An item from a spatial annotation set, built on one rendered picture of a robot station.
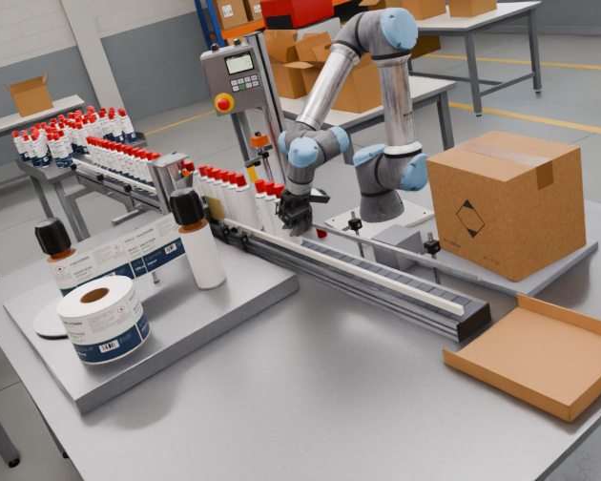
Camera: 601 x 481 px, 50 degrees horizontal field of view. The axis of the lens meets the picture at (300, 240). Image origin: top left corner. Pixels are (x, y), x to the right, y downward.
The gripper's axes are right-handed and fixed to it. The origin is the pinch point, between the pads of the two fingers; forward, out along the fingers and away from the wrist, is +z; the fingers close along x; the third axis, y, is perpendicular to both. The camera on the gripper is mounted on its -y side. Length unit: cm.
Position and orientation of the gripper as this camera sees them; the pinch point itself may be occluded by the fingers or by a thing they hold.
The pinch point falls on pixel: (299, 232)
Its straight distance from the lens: 196.0
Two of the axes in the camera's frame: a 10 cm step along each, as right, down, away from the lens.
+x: 6.2, 6.2, -4.8
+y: -7.8, 4.2, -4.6
